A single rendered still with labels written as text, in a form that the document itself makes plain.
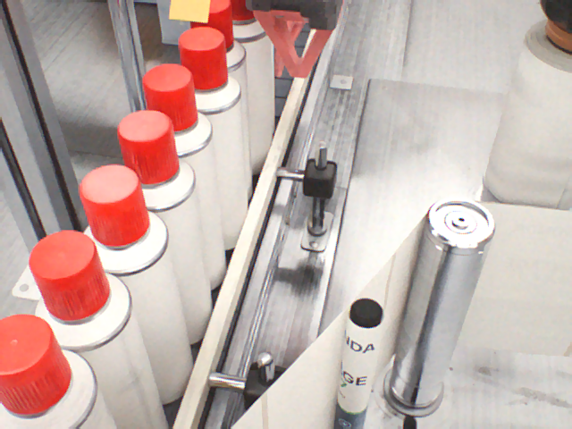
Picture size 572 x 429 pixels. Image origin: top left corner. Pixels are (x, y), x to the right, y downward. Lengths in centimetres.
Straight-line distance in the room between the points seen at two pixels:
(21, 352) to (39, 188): 27
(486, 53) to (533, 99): 45
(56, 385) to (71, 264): 6
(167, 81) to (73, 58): 56
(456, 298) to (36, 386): 23
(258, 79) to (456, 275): 29
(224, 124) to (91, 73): 47
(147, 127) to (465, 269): 20
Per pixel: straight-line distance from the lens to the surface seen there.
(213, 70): 47
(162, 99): 42
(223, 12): 51
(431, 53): 96
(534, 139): 56
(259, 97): 59
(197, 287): 47
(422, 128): 73
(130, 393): 40
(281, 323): 60
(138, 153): 39
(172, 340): 44
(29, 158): 54
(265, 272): 57
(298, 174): 61
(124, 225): 36
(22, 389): 30
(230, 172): 52
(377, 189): 65
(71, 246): 33
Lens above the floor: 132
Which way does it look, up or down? 46 degrees down
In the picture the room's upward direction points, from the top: straight up
